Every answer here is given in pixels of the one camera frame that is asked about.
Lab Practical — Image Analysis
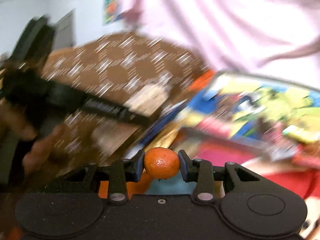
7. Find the small orange mandarin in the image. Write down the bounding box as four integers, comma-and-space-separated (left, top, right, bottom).
144, 147, 180, 179

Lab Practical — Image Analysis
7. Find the person's left hand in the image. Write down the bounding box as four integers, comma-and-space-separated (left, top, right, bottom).
1, 103, 66, 185

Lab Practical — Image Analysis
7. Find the navy white powder stick sachet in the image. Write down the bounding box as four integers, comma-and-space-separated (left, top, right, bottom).
123, 99, 187, 160

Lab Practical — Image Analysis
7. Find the grey door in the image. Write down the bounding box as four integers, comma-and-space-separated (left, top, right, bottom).
53, 10, 74, 50

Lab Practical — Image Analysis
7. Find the colourful cartoon bed sheet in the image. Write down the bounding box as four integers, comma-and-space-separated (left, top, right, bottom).
143, 73, 319, 207

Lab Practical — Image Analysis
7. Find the grey box with cartoon picture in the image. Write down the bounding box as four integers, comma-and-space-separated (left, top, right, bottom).
185, 72, 319, 162

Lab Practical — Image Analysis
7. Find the brown PF patterned pillow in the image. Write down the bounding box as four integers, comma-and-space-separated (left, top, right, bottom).
42, 33, 208, 162

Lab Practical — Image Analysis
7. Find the pink hanging cloth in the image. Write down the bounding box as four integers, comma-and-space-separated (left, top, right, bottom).
118, 0, 319, 87

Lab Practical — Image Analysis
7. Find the colourful wall poster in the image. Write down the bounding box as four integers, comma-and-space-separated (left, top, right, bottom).
103, 0, 123, 25

